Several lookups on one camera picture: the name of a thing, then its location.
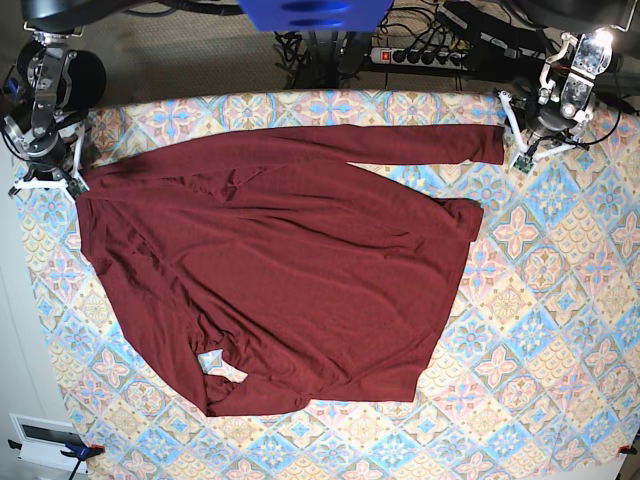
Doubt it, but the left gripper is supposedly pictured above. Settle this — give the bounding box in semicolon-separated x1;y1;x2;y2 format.
496;90;590;168

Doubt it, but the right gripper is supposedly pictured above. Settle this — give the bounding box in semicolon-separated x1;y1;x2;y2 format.
7;124;85;195

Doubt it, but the dark red t-shirt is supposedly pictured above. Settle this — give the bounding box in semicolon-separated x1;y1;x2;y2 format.
76;125;504;417

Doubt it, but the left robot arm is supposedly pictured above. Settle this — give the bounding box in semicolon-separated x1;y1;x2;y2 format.
497;28;613;175

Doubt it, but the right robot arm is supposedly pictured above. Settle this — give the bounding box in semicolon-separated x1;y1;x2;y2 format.
1;30;89;202

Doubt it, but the black round stool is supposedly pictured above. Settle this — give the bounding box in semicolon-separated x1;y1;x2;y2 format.
64;50;107;111

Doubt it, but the white power strip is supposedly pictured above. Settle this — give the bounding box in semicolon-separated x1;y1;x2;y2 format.
369;47;465;70

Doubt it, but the patterned tile tablecloth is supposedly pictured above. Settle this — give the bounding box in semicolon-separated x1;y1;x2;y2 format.
13;91;639;479

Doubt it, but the blue clamp lower left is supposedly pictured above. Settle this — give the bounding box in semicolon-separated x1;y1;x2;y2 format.
7;440;105;479

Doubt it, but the orange clamp lower right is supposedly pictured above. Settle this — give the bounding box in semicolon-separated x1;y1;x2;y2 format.
618;445;638;456

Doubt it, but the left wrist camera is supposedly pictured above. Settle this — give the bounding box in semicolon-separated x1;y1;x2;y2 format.
512;154;534;175

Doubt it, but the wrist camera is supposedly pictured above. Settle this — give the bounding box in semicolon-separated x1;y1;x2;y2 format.
512;154;534;175
67;179;87;200

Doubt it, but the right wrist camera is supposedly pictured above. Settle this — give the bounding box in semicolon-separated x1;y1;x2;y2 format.
67;179;87;200

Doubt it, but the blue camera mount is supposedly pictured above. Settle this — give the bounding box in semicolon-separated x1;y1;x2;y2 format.
238;0;393;32

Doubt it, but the white wall vent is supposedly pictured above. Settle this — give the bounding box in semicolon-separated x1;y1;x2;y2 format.
9;413;82;473

